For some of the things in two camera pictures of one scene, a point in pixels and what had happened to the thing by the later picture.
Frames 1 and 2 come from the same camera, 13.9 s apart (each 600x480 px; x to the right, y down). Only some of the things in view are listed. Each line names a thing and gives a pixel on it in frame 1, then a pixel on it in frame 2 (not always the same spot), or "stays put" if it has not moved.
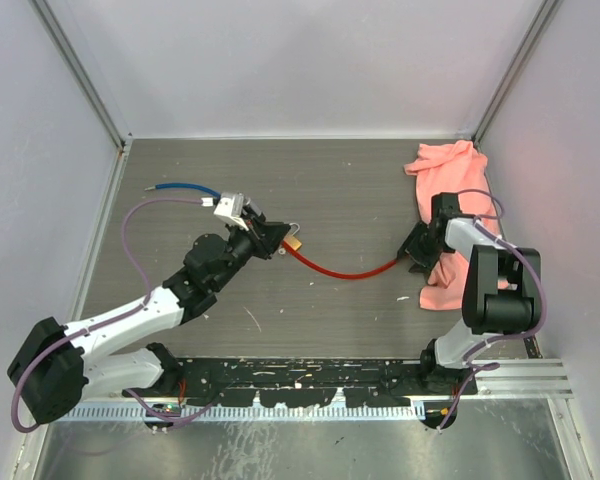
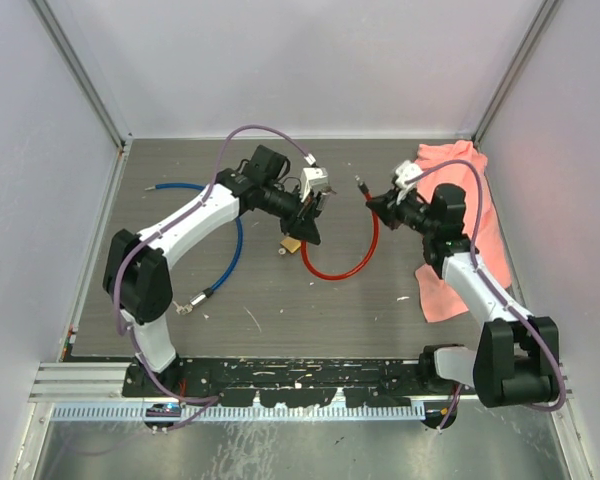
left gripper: (264, 236) → (301, 225)
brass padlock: (293, 241) stays put
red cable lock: (336, 274) → (294, 247)
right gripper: (424, 263) → (389, 205)
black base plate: (293, 382) stays put
